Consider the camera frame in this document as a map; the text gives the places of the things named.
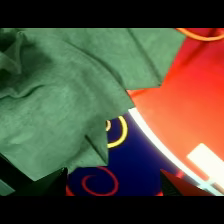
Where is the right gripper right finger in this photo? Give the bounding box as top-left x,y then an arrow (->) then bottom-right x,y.
159,168 -> 214,197

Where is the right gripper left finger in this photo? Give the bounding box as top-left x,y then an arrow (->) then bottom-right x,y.
30,167 -> 69,197

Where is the pale green T-shirt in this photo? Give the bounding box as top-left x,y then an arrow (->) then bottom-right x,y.
0,27 -> 187,197

